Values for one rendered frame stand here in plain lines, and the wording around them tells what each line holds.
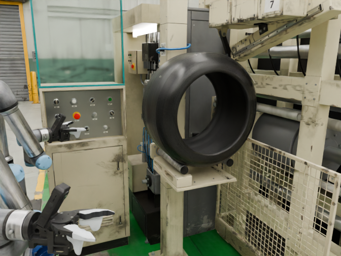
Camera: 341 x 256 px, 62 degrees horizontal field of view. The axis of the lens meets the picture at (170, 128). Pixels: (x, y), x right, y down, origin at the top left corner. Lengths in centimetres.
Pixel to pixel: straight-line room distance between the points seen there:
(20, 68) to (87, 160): 882
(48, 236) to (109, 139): 135
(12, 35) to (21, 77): 133
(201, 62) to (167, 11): 49
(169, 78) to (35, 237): 85
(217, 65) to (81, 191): 131
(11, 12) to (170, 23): 930
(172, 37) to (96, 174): 108
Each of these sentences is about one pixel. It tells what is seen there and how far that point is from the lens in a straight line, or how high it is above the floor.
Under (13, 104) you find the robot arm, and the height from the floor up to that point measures 125.
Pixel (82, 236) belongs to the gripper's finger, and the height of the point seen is 107.
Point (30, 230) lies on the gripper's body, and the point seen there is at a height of 104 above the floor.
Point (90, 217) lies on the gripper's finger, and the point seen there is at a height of 105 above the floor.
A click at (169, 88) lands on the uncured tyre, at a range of 132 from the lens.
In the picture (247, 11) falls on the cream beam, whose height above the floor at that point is 168.
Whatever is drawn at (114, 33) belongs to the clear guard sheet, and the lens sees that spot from 204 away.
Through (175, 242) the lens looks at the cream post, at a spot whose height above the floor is 20.
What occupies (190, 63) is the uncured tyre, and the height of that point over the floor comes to 144.
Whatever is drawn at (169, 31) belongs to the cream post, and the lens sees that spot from 174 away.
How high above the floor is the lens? 146
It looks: 14 degrees down
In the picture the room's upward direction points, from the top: straight up
